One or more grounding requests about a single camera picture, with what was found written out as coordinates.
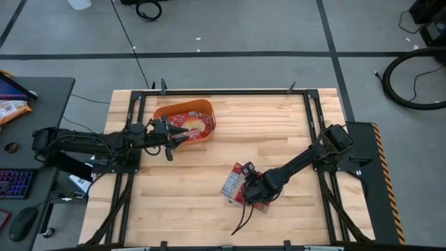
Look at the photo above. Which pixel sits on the orange snack bag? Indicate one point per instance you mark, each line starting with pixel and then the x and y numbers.
pixel 12 109

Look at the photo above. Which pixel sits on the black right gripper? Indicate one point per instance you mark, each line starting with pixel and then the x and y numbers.
pixel 259 190

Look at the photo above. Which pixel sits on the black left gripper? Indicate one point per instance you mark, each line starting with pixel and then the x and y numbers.
pixel 161 134

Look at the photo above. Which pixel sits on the orange plastic basket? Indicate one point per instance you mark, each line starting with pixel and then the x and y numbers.
pixel 181 105

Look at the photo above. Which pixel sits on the white trash bin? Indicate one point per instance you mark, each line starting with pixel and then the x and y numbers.
pixel 80 3

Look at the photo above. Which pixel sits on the black equipment box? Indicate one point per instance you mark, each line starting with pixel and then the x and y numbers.
pixel 433 29

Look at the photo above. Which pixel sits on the black equipment case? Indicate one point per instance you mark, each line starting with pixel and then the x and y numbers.
pixel 129 1

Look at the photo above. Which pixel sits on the black platform with hazard stripe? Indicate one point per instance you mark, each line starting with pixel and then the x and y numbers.
pixel 369 181

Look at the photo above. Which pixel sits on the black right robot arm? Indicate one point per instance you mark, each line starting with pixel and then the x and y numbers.
pixel 299 160

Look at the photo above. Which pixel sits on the black office desk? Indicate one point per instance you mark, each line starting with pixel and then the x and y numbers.
pixel 45 115

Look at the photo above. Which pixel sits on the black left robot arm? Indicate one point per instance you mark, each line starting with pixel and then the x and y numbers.
pixel 80 141

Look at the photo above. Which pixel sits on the black computer mouse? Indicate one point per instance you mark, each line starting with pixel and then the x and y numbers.
pixel 22 223

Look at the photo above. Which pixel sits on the laptop with dark screen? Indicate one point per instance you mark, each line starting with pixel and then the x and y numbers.
pixel 14 90

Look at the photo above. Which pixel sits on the black metal table frame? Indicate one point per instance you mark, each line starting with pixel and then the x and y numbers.
pixel 226 92

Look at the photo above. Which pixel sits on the black computer keyboard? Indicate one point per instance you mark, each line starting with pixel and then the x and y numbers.
pixel 15 183

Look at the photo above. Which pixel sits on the small round brown object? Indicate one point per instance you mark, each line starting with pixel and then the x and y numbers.
pixel 11 148

